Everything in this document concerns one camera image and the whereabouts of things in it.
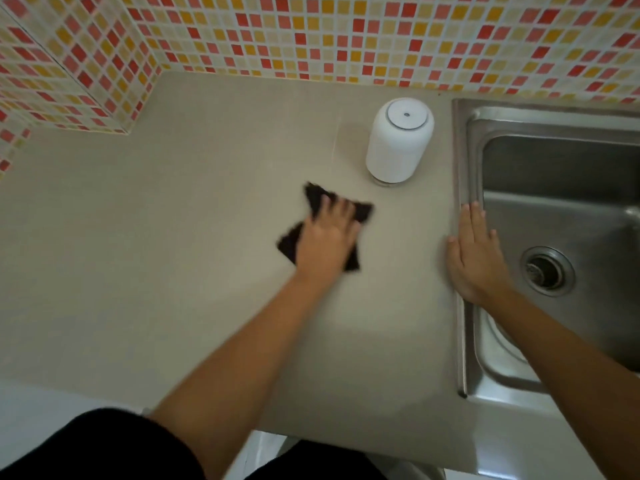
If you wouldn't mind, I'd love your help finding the person's right forearm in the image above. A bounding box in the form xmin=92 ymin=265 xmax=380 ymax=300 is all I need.
xmin=467 ymin=286 xmax=640 ymax=480

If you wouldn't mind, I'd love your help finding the black cleaning cloth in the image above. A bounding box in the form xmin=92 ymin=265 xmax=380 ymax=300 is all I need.
xmin=276 ymin=182 xmax=375 ymax=273

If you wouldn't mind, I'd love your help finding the white cylindrical dispenser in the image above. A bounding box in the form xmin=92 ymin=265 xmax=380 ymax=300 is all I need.
xmin=365 ymin=97 xmax=435 ymax=188

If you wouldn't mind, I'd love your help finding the person's left forearm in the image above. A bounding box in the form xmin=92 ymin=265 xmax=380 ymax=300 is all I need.
xmin=149 ymin=269 xmax=347 ymax=480

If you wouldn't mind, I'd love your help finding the stainless steel sink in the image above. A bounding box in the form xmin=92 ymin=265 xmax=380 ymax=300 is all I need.
xmin=451 ymin=98 xmax=640 ymax=413

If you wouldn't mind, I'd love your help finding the metal sink drain strainer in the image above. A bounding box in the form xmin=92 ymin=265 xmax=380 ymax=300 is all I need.
xmin=519 ymin=246 xmax=576 ymax=297

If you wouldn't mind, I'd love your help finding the person's black clothing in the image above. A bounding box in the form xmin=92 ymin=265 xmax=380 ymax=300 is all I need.
xmin=0 ymin=407 xmax=389 ymax=480

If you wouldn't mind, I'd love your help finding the person's right hand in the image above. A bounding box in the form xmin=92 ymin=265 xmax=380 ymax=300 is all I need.
xmin=446 ymin=201 xmax=514 ymax=306

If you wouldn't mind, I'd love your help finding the person's left hand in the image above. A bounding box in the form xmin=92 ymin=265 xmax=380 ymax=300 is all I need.
xmin=294 ymin=195 xmax=362 ymax=281

